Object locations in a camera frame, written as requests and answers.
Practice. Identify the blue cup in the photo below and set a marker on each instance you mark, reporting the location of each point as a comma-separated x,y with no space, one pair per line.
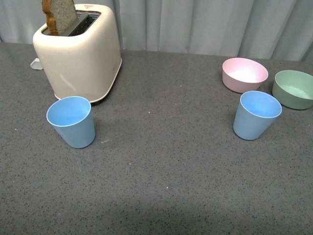
255,113
72,118

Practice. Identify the cream white toaster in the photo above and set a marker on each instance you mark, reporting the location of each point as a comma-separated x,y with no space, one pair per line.
84,62

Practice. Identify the pink bowl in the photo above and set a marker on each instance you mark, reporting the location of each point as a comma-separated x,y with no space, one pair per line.
241,75

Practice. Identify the white power plug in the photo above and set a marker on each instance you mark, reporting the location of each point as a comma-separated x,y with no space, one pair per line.
36,64

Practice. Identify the green bowl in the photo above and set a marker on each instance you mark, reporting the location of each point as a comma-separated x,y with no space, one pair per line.
293,89

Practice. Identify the toasted bread slice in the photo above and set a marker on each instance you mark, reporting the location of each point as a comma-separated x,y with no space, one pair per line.
60,15

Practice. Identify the grey white curtain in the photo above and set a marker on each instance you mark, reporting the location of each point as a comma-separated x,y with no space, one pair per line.
265,29

